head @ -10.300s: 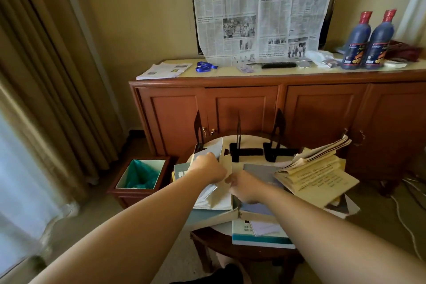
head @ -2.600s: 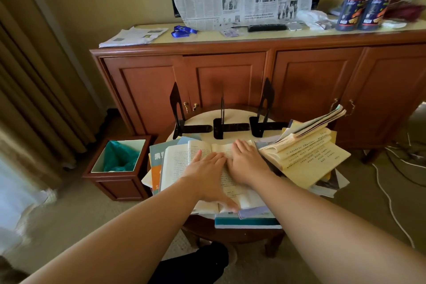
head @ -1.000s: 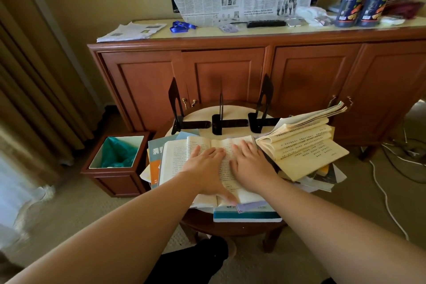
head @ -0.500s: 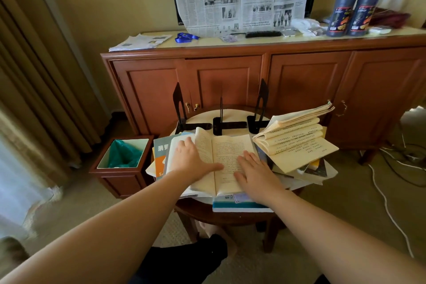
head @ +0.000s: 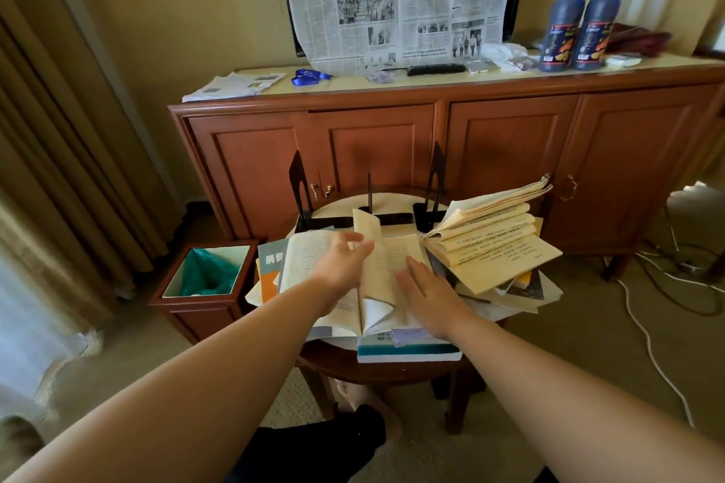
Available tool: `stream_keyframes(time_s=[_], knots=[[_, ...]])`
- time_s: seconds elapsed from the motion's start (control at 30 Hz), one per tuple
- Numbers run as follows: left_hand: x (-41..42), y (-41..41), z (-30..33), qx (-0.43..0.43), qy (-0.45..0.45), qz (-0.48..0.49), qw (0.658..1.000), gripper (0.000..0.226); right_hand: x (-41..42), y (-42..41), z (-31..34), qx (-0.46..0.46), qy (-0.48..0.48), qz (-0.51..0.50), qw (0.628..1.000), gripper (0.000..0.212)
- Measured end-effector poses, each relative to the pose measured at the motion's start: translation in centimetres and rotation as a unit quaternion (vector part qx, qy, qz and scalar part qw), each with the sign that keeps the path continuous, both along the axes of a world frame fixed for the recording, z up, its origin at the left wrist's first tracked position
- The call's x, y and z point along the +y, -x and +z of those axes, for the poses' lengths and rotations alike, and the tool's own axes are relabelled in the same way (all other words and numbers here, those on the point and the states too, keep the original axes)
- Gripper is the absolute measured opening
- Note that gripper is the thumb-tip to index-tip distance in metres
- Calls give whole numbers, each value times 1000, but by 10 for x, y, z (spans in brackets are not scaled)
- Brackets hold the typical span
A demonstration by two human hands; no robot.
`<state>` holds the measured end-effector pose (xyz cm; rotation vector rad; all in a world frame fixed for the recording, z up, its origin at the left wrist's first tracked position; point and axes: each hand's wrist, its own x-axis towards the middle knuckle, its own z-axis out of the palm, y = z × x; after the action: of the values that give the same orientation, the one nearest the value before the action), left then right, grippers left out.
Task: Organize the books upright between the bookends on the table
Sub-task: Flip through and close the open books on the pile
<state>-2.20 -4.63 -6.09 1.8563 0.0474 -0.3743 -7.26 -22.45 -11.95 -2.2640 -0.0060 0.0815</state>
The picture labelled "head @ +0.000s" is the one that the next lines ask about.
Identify green bin liner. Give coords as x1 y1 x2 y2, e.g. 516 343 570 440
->
162 245 250 298

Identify black remote control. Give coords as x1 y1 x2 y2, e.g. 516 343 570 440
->
406 63 467 77

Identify white paper sheets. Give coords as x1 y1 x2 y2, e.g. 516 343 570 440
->
455 272 565 315

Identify wooden sideboard cabinet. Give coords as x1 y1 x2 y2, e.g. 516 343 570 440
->
168 55 725 274

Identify grey cover book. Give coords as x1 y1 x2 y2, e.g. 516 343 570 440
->
278 209 431 340

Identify white cable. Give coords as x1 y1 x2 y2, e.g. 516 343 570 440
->
617 250 725 430

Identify round wooden table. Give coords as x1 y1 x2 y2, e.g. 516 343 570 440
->
294 191 505 435

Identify teal orange cover book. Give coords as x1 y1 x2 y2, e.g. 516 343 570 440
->
255 238 291 306

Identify folded newspaper pile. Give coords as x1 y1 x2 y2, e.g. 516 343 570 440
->
181 71 287 103

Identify white sheer curtain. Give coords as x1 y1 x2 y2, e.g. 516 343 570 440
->
0 250 106 427

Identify white plastic bag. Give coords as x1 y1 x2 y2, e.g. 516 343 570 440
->
481 42 531 73

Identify black metal bookend rack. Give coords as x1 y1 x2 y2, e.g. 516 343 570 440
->
287 141 454 235

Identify dark blue red-capped bottle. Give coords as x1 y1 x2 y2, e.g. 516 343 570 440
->
570 0 627 72
538 0 588 73

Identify person's right forearm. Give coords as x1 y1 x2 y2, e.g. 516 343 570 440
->
444 312 725 483

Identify large white teal textbook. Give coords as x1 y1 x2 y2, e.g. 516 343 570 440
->
356 329 463 365

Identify wooden trash bin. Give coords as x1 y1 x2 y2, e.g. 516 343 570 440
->
148 240 259 345

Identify black cable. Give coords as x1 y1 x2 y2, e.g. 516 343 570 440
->
634 238 725 319

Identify blue lanyard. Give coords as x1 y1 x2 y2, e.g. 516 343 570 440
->
291 68 333 88

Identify yellowed blue cover book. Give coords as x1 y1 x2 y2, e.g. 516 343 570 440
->
421 175 563 297

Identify person's right hand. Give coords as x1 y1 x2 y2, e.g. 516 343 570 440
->
394 256 480 342

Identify beige curtain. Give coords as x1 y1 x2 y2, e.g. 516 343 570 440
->
0 0 185 331

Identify dark red bag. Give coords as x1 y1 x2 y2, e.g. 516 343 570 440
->
606 23 674 58

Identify person's left forearm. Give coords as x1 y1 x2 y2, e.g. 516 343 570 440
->
5 284 341 483

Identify person's left hand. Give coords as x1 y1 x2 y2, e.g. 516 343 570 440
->
310 230 376 314

